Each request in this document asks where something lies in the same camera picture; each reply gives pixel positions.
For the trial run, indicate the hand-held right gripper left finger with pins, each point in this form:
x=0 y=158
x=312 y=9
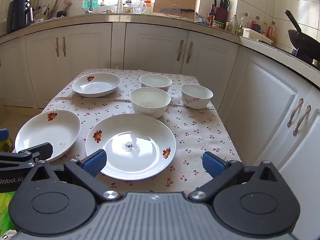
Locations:
x=96 y=161

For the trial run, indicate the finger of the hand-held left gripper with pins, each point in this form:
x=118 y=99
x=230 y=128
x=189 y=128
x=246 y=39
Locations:
x=37 y=152
x=3 y=135

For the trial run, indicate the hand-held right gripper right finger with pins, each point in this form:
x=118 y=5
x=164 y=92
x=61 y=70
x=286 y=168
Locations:
x=212 y=163

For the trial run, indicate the deep white fruit-print plate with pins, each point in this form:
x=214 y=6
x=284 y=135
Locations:
x=47 y=135
x=97 y=87

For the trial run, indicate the white floral-print bowl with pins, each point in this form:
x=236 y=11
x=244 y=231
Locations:
x=150 y=105
x=155 y=81
x=197 y=100

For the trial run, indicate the yellow green patterned bag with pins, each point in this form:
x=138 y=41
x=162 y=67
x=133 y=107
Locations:
x=7 y=146

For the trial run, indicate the green plastic packet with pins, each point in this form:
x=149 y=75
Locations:
x=5 y=210

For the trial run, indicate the cherry-print tablecloth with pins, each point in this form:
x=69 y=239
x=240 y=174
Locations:
x=200 y=135

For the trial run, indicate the black air fryer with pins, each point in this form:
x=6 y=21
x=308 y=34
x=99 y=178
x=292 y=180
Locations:
x=18 y=15

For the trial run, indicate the white plastic container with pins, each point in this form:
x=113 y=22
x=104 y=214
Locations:
x=255 y=36

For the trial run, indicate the kitchen utensil holder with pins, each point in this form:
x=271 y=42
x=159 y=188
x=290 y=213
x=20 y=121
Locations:
x=52 y=8

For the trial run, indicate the green seasoning tin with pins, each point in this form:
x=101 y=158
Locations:
x=218 y=24

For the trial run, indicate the gas stove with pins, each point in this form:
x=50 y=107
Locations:
x=310 y=59

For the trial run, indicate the clear seasoning bottle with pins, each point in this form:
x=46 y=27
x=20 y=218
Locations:
x=243 y=23

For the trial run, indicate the red oil bottle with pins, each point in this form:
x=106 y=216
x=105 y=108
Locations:
x=255 y=25

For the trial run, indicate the orange oil bottle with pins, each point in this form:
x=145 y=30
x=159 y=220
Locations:
x=271 y=30

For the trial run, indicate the dark soy sauce bottle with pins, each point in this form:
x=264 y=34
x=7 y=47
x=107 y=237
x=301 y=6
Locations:
x=211 y=15

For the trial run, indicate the dark red knife block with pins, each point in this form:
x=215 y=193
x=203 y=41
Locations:
x=221 y=13

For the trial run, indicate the black wok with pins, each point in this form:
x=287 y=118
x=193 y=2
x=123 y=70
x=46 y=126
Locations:
x=303 y=41

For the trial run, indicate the beige kitchen countertop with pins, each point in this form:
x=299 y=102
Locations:
x=150 y=17

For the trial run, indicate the black kitchen knife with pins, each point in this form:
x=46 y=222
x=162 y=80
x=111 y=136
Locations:
x=180 y=10

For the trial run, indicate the printed ceramic jar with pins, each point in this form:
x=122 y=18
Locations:
x=128 y=7

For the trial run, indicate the chrome kitchen faucet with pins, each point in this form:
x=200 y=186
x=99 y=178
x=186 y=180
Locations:
x=91 y=1

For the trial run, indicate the glass jug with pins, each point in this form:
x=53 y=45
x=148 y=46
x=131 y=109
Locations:
x=138 y=7

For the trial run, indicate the wooden cutting board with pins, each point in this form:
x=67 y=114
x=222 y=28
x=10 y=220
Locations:
x=175 y=0

